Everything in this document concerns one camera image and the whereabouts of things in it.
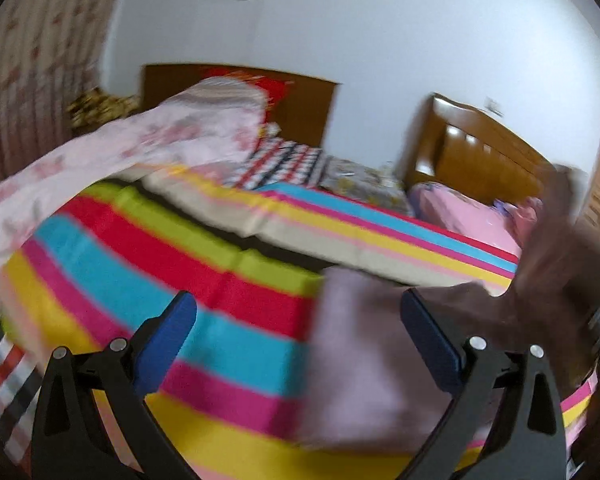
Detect striped colourful blanket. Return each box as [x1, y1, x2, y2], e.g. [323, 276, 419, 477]
[0, 177, 598, 480]

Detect pale pink floral quilt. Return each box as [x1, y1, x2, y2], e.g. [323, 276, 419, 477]
[0, 80, 268, 341]

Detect pink bed sheet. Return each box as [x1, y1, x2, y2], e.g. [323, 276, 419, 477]
[407, 182, 523, 258]

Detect dark brown wooden headboard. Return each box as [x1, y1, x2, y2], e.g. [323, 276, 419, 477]
[141, 63, 342, 148]

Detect light brown wooden headboard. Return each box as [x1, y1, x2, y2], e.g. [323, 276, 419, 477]
[397, 92, 556, 206]

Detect leopard print blanket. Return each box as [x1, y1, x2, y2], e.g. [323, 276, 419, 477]
[67, 87, 141, 133]

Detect purple pants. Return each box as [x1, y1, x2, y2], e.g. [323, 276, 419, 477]
[300, 162, 600, 451]

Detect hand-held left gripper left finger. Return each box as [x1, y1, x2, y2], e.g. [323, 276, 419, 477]
[30, 290, 201, 480]

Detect floral nightstand cloth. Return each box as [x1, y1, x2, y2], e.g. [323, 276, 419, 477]
[320, 157, 416, 216]

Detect brown floral curtain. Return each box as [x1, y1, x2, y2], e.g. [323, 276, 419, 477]
[0, 0, 131, 191]

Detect patterned pale folded blanket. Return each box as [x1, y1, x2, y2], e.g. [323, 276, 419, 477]
[180, 76, 268, 116]

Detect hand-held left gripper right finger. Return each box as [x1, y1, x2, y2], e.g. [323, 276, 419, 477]
[400, 287, 568, 480]

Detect red pillow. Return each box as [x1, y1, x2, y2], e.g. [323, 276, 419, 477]
[200, 66, 296, 111]

